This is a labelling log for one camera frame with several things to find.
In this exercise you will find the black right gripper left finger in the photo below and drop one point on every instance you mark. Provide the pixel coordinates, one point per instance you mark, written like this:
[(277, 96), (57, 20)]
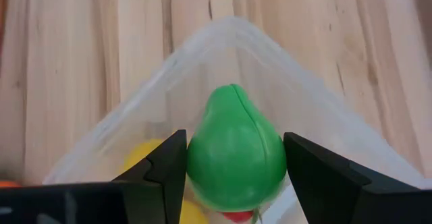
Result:
[(148, 197)]

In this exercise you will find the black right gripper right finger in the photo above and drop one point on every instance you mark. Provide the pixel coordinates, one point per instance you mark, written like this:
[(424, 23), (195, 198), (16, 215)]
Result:
[(330, 197)]

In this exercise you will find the red toy strawberry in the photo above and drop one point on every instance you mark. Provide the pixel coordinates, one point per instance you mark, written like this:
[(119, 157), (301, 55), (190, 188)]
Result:
[(238, 216)]

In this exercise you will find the green toy pear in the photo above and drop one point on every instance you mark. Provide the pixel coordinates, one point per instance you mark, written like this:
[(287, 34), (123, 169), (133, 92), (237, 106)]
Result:
[(233, 156)]

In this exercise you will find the clear plastic tupperware container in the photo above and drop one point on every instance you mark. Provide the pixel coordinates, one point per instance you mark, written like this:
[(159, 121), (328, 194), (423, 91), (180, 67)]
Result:
[(189, 65)]

